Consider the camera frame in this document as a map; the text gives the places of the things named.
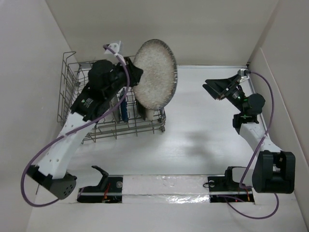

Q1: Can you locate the metal rail bar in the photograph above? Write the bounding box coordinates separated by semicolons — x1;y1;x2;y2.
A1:
80;188;253;196

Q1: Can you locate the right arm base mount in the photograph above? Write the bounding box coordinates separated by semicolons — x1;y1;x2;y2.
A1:
203;166;254;203

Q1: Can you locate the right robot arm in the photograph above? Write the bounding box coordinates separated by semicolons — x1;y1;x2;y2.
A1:
203;69;295;194

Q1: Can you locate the cream three-section divided plate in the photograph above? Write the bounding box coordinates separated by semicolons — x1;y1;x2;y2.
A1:
145;109;155;121

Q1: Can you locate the dark blue plate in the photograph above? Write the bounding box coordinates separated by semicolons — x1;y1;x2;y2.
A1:
119;88;128;123

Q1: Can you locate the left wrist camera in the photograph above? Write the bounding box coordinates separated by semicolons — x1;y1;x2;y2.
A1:
103;41;125;61

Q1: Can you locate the speckled beige round plate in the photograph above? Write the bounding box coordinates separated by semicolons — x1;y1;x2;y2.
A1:
133;39;178;110

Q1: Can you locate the grey wire dish rack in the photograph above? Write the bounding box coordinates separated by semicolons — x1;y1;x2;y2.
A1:
57;52;166;144

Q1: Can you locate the grey plate with deer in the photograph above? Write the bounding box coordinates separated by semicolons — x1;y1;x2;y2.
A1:
110;96;120;123

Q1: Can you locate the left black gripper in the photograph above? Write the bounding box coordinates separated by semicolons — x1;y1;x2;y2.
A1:
105;57;143;101

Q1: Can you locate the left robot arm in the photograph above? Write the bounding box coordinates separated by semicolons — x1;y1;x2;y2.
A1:
23;58;143;200

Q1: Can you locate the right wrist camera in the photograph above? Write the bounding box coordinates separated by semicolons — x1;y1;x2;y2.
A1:
238;68;250;83

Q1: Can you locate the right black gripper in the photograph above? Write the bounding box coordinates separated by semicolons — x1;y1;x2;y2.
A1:
203;74;246;114

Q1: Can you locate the cream plate with metallic rim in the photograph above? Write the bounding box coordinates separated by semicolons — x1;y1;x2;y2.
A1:
136;100;146;121

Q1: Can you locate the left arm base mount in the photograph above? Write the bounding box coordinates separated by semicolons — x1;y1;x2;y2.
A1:
77;165;124;203

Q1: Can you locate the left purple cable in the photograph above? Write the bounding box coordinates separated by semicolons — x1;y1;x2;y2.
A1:
20;44;132;207

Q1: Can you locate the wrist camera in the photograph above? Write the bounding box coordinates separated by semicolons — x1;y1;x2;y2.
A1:
103;41;125;61
238;68;250;83

